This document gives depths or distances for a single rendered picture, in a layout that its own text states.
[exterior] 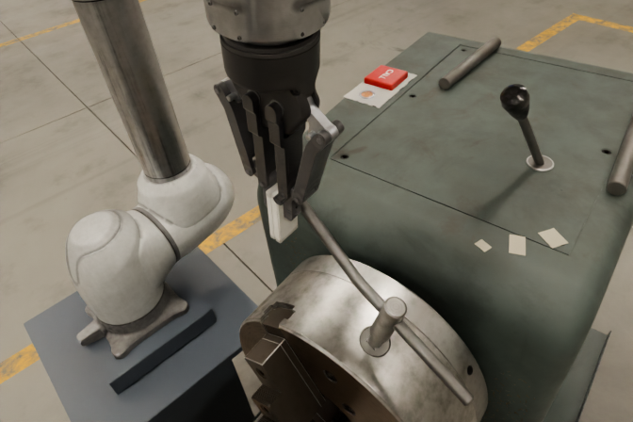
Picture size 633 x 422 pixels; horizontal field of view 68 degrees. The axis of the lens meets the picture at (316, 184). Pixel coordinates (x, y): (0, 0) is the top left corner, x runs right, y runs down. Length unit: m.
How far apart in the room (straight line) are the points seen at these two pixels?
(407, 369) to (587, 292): 0.21
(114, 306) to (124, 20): 0.55
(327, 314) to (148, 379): 0.67
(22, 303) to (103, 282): 1.60
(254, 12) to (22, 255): 2.59
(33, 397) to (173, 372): 1.18
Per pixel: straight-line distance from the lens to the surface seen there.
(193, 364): 1.13
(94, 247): 0.99
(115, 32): 0.88
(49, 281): 2.62
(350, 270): 0.48
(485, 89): 0.90
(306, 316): 0.55
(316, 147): 0.37
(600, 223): 0.67
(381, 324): 0.48
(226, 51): 0.36
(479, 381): 0.62
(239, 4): 0.32
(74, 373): 1.24
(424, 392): 0.55
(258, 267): 2.24
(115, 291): 1.03
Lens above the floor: 1.69
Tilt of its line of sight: 40 degrees down
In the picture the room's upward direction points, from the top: 7 degrees counter-clockwise
